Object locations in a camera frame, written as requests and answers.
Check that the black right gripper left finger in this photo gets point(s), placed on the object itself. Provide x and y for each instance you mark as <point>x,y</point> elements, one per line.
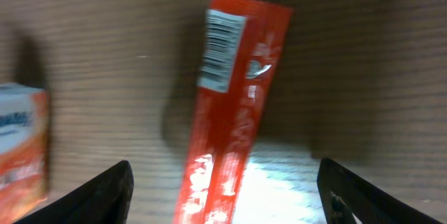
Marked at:
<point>105,199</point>

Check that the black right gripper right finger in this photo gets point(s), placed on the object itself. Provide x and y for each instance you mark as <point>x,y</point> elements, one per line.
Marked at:
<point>348,198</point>

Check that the red snack bar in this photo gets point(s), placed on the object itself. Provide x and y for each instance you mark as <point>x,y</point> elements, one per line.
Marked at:
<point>244,40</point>

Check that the orange Kleenex tissue pack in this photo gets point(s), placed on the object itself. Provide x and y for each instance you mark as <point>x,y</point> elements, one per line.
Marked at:
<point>24,141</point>

